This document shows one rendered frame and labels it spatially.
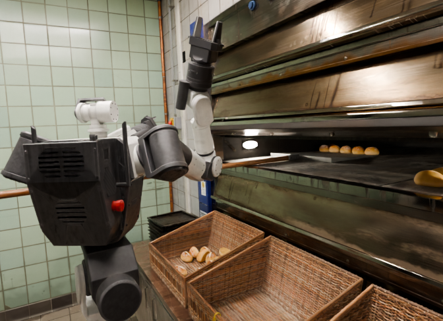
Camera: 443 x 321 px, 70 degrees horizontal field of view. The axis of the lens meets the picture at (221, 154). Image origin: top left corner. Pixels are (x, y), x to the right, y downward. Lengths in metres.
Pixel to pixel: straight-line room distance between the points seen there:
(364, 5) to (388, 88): 0.31
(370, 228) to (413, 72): 0.55
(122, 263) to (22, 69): 2.11
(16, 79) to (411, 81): 2.53
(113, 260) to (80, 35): 2.22
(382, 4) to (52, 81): 2.33
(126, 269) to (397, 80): 1.01
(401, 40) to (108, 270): 1.11
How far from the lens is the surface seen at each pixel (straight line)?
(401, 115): 0.99
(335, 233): 1.37
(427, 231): 1.19
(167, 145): 0.92
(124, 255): 1.00
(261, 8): 1.77
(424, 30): 1.15
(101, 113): 1.02
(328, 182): 1.36
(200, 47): 1.05
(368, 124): 1.04
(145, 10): 3.10
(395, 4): 1.21
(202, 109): 1.06
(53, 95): 2.82
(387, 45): 1.21
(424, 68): 1.14
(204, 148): 1.16
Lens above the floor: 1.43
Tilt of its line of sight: 5 degrees down
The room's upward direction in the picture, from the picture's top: 3 degrees counter-clockwise
